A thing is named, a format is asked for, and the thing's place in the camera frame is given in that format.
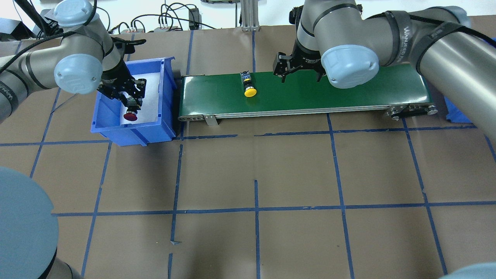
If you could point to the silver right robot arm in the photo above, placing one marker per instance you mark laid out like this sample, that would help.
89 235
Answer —
439 43

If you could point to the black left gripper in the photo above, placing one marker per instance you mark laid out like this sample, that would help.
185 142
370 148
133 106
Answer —
114 80

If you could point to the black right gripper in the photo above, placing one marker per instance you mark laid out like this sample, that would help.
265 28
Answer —
305 59

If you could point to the blue source bin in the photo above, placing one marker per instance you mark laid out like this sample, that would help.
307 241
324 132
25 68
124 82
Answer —
144 117

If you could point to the red push button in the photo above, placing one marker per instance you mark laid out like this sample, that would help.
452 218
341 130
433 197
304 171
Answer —
131 114

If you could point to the yellow push button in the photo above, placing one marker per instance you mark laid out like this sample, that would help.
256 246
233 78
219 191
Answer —
248 86

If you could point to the blue destination bin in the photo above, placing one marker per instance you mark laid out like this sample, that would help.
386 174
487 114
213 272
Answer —
461 112

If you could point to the green conveyor belt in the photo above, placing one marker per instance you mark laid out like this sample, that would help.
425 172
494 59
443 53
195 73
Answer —
397 91

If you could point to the aluminium frame post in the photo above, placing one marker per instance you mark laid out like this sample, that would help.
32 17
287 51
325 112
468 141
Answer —
249 15

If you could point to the black power adapter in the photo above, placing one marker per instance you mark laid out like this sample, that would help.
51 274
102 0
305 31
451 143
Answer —
194 19

